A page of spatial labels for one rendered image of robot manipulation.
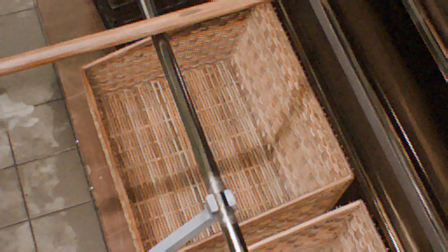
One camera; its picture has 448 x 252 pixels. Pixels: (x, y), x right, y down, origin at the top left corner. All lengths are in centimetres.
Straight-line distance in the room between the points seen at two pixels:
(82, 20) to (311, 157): 79
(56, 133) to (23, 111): 14
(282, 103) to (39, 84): 117
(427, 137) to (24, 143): 184
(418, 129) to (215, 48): 104
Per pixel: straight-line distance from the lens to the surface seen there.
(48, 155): 286
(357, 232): 186
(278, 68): 206
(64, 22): 241
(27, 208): 279
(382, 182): 172
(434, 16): 131
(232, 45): 224
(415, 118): 128
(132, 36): 159
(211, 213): 144
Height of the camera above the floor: 248
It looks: 60 degrees down
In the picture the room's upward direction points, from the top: 2 degrees clockwise
